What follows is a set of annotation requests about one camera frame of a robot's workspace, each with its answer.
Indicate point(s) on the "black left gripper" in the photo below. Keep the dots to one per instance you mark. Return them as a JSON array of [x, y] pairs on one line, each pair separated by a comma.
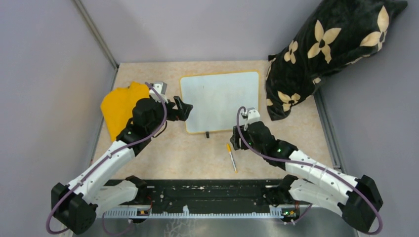
[[182, 113]]

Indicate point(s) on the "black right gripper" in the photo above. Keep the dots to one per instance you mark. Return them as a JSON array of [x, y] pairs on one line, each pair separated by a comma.
[[235, 139]]

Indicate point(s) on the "white marker pen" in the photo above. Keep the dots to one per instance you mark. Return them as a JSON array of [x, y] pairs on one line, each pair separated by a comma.
[[231, 157]]

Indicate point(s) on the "white board yellow frame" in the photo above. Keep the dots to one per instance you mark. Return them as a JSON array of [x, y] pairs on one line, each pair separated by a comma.
[[216, 99]]

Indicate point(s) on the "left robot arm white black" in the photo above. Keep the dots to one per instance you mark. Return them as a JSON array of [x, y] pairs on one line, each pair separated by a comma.
[[78, 203]]

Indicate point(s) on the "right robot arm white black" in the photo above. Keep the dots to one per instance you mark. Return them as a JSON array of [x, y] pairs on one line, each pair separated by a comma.
[[356, 200]]

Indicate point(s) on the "yellow cloth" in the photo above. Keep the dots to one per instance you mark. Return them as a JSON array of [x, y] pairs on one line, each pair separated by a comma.
[[117, 106]]

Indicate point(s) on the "black floral pillow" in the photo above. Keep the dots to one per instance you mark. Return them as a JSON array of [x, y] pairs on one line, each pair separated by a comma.
[[337, 34]]

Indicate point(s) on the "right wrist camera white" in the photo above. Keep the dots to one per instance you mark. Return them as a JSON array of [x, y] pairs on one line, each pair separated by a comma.
[[250, 115]]

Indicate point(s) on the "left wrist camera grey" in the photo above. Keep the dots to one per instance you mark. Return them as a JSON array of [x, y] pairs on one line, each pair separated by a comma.
[[158, 91]]

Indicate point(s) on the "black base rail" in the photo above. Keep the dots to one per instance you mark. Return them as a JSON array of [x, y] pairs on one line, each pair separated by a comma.
[[211, 199]]

